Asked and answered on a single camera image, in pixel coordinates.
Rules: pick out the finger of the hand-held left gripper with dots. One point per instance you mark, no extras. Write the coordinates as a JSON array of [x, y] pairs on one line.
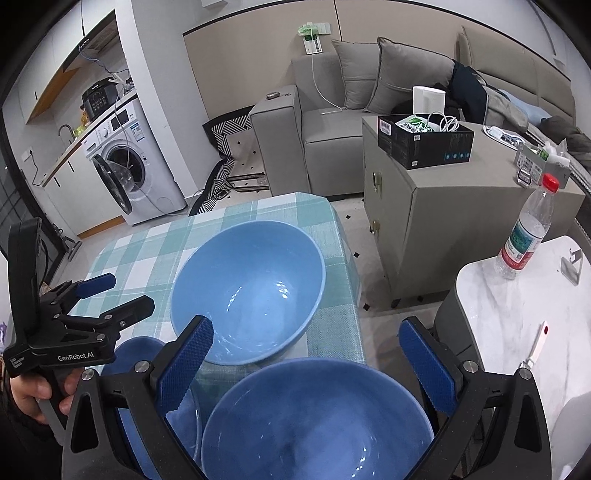
[[134, 309], [94, 284]]

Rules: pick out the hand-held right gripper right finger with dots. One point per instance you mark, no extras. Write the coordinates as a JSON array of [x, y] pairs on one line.
[[427, 369]]

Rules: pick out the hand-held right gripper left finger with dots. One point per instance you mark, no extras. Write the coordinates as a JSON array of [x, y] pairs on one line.
[[184, 364]]

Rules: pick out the blue ceramic bowl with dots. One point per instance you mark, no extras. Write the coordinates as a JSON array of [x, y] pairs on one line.
[[131, 350], [314, 424], [249, 286]]

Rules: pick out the person's left hand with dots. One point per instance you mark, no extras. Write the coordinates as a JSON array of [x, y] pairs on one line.
[[32, 392]]

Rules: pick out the grey stick vacuum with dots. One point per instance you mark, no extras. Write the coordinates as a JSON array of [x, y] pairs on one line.
[[71, 247]]

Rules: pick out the white kitchen counter cabinet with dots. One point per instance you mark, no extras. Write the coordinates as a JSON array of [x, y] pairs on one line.
[[74, 194]]

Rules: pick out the white marble side table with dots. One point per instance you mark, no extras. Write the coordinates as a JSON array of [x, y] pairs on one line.
[[508, 314]]

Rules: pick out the white washing machine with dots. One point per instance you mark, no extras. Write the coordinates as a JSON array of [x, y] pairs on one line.
[[157, 194]]

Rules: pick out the white pen-shaped tool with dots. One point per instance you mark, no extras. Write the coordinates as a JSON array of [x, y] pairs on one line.
[[538, 344]]

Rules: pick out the dark glass door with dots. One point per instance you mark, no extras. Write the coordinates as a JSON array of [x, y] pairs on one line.
[[14, 198]]

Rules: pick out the chrome kitchen faucet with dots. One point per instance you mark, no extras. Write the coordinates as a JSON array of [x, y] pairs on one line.
[[69, 131]]

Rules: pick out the grey side cabinet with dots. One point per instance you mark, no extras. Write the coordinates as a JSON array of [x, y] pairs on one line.
[[461, 217]]

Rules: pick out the small yellow container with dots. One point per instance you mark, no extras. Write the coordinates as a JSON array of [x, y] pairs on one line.
[[82, 124]]

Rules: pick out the clear plastic water bottle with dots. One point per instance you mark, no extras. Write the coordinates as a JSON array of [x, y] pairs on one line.
[[524, 235]]

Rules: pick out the clear acrylic stand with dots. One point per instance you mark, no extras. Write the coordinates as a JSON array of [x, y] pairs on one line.
[[572, 267]]

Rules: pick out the black pressure cooker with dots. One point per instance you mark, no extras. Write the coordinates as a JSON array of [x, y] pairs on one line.
[[99, 99]]

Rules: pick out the black white patterned mat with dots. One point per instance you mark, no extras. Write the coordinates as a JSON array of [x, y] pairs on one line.
[[240, 143]]

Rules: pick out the white upper cabinet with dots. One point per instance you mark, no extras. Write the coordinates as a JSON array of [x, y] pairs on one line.
[[51, 69]]

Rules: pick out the black open box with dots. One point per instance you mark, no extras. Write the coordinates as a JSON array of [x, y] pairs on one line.
[[434, 150]]

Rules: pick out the grey open carton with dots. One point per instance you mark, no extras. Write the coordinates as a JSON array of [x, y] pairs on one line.
[[540, 164]]

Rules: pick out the kitchen range hood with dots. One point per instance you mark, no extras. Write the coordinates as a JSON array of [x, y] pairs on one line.
[[99, 39]]

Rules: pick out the white charger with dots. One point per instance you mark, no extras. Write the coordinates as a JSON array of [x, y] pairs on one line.
[[501, 134]]

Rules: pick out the grey fabric sofa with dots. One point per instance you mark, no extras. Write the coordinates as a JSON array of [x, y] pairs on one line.
[[323, 134]]

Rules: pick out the white upright box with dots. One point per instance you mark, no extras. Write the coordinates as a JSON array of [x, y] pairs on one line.
[[429, 101]]

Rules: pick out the grey clothing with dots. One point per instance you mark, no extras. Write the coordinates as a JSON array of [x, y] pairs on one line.
[[503, 108]]

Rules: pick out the dark clothing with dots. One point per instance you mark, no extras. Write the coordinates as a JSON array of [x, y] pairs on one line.
[[468, 87]]

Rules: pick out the grey sofa cushion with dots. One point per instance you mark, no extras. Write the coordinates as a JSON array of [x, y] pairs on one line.
[[355, 78], [411, 74]]

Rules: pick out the white wall socket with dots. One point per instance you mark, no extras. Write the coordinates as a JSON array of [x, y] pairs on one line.
[[27, 154]]

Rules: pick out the white wall power strip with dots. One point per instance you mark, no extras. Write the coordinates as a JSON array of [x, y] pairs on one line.
[[314, 45]]

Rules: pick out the green wall item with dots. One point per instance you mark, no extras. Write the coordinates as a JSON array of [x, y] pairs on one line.
[[307, 29]]

